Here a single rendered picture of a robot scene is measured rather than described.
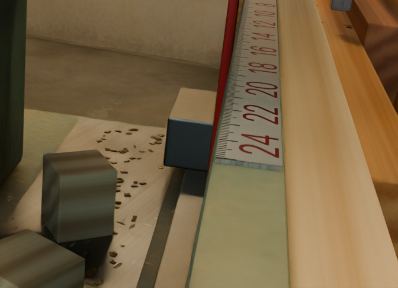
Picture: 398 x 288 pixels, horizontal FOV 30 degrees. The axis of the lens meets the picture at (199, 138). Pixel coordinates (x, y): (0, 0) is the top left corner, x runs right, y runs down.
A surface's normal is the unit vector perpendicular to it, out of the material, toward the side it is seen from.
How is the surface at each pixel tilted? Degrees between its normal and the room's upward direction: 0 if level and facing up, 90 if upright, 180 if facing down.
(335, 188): 0
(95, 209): 90
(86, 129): 0
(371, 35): 90
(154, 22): 90
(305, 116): 0
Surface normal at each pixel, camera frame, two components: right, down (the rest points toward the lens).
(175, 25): -0.22, 0.32
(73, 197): 0.47, 0.37
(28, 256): 0.11, -0.93
